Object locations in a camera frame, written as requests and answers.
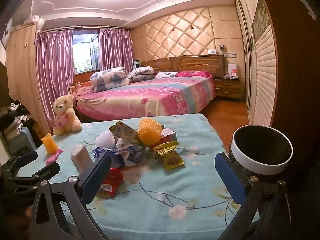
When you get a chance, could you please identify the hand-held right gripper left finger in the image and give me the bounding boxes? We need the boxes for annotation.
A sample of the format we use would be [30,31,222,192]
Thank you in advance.
[30,152,113,240]

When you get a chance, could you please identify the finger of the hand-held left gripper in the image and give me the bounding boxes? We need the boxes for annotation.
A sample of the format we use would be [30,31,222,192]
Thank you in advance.
[7,151,38,172]
[9,162,61,183]

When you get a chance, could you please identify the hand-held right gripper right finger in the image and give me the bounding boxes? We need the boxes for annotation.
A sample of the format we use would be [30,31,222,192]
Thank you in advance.
[214,152,288,240]

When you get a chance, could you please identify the red snack packet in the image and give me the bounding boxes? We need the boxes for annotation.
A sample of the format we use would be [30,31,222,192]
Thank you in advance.
[99,167,124,197]

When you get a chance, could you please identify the white rimmed trash bin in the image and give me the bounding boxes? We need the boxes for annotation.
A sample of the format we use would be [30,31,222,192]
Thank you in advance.
[229,124,293,178]

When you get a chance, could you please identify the white foam net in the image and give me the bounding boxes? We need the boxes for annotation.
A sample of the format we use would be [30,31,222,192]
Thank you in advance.
[96,131,116,148]

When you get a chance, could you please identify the green snack bag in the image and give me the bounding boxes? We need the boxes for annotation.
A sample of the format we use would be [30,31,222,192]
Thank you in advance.
[109,121,139,140]

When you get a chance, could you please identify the yellow foam fruit net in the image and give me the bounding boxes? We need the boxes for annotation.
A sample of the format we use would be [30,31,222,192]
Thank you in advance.
[138,118,163,145]

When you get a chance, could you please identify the pink wrapper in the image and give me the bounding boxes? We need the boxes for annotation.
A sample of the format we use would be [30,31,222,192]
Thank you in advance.
[46,149,64,165]

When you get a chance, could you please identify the blue suitcase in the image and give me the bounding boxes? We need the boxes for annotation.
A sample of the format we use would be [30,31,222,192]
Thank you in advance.
[4,126,37,158]

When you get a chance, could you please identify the small orange foam net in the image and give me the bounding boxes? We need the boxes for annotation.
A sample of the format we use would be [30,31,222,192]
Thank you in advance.
[41,133,59,155]

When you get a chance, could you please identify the pile of clothes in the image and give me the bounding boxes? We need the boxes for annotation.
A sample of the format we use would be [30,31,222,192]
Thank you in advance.
[0,100,35,140]

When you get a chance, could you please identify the crumpled blue white wrapper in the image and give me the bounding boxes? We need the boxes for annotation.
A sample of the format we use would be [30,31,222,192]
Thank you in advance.
[92,140,150,168]

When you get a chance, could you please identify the teal floral tablecloth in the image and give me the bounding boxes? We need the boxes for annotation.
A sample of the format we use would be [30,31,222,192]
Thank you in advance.
[16,113,258,240]

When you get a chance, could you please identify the cream teddy bear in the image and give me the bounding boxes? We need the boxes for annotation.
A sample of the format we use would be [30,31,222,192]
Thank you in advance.
[52,94,83,136]

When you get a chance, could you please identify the yellow snack packet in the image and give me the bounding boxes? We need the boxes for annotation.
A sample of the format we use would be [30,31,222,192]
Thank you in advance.
[153,141,185,170]

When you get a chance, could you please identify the red and white carton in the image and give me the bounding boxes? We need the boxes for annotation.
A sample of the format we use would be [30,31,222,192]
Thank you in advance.
[160,128,177,143]

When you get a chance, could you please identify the tall light wooden cabinet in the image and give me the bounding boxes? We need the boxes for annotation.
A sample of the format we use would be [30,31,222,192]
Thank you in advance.
[5,21,52,137]

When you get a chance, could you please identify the wooden nightstand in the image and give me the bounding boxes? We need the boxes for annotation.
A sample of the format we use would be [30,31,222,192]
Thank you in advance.
[214,77,244,99]

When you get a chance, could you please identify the pink curtain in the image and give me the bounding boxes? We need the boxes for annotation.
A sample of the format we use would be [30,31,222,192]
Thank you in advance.
[36,29,75,128]
[98,27,134,72]

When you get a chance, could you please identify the bed with pink floral sheet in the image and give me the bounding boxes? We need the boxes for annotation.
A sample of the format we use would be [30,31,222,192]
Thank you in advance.
[75,76,217,122]

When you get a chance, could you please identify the folded blue heart quilt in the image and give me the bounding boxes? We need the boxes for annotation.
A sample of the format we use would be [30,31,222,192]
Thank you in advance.
[89,67,130,93]

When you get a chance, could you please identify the white box with orange label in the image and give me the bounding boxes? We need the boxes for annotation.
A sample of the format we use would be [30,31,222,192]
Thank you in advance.
[227,63,239,79]

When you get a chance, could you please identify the pink floral pillow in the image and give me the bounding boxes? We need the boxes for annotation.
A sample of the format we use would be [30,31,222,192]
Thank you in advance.
[175,70,210,78]

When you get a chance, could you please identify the folded white patterned quilt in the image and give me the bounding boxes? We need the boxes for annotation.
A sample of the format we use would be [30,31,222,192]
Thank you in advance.
[127,66,155,82]

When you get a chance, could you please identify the window with blinds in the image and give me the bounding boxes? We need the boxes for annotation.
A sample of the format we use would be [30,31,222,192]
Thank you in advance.
[72,31,100,74]

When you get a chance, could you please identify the louvered door wardrobe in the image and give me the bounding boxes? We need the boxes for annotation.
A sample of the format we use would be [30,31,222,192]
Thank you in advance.
[232,0,320,198]

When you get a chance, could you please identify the wooden headboard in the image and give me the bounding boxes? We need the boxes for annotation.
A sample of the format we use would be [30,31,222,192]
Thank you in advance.
[140,54,224,78]

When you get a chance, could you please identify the white pillow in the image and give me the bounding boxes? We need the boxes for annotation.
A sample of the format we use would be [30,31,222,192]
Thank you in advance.
[155,71,179,78]

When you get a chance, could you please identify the plastic bags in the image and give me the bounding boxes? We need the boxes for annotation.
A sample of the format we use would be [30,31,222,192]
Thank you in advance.
[21,15,45,30]

